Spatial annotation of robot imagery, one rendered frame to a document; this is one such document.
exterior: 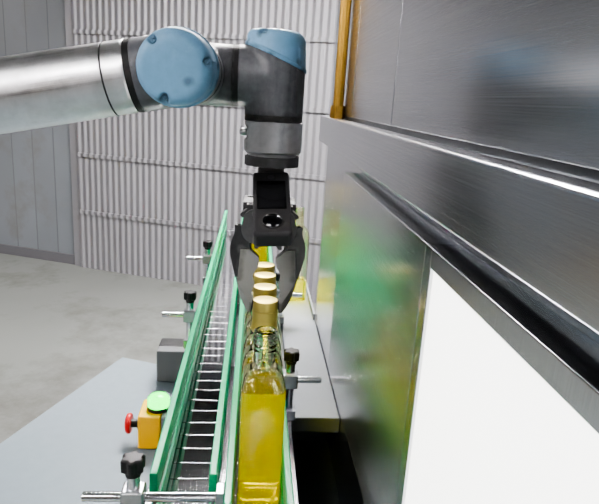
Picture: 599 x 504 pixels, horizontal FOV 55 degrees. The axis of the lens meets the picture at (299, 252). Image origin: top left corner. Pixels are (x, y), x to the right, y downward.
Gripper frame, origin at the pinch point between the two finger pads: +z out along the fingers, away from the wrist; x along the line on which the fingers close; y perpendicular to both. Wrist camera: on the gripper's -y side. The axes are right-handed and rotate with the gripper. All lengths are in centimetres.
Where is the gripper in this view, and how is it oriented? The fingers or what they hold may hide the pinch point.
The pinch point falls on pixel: (265, 304)
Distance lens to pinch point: 79.3
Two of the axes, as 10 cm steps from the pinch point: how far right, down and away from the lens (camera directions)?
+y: -0.6, -2.5, 9.7
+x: -10.0, -0.4, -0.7
